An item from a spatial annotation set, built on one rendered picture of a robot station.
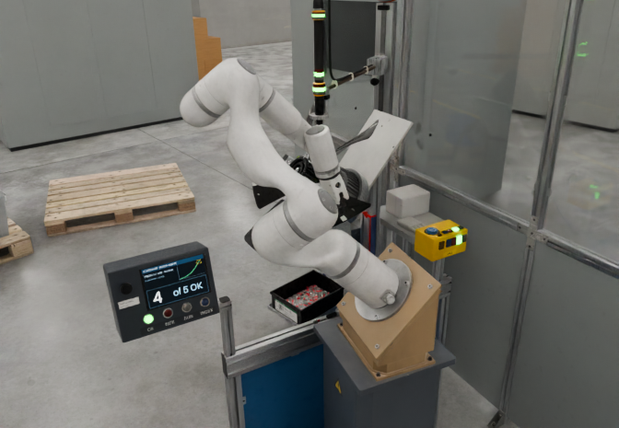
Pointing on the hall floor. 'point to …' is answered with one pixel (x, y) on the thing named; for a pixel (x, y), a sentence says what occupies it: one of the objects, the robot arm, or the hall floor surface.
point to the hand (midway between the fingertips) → (339, 210)
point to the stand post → (371, 214)
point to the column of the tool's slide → (385, 93)
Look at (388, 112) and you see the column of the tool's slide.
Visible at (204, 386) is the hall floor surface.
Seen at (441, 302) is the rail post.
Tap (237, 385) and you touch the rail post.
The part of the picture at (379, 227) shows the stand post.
